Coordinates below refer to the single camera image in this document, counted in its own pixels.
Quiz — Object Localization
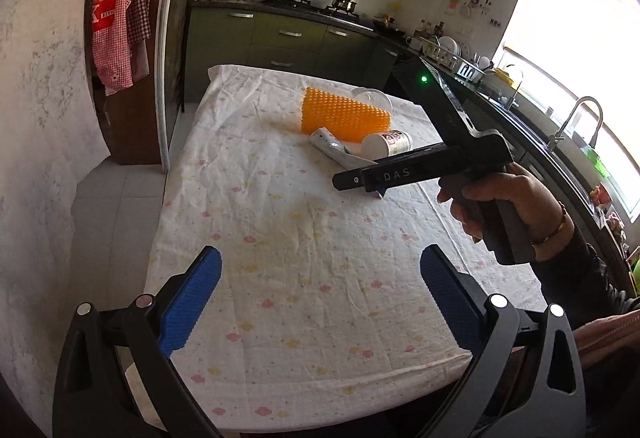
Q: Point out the orange spiky rubber mat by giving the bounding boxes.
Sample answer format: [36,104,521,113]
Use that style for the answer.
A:
[300,87,392,143]

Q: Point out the white floral tablecloth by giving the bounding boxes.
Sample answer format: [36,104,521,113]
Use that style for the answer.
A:
[145,65,544,432]

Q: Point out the green kitchen cabinets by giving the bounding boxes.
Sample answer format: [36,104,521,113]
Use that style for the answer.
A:
[183,3,400,102]

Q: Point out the small chrome faucet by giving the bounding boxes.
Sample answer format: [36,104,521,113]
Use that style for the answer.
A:
[506,64,524,110]

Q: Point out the white dish rack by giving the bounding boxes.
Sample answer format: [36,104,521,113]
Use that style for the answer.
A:
[406,36,494,83]

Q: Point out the black kettle on stove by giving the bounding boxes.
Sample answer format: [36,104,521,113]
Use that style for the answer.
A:
[331,0,357,15]

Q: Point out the gas stove top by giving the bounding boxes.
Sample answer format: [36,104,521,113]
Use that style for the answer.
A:
[262,0,360,24]

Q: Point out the white tube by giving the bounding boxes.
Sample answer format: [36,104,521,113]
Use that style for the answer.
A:
[309,127,386,198]

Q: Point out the clear plastic cup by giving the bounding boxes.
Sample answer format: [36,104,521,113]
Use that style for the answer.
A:
[352,87,393,114]

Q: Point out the white supplement bottle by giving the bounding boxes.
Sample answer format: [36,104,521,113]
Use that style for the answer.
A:
[360,129,412,161]

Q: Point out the dark sleeved right forearm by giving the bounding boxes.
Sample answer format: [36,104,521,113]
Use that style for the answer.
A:
[530,229,639,329]

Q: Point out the red patterned apron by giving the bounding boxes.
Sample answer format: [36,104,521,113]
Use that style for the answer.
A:
[91,0,132,96]

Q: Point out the large chrome faucet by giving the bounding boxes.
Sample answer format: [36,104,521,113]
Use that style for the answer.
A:
[546,96,604,152]

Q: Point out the person's right hand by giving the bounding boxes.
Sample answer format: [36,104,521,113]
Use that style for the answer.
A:
[461,163,575,263]

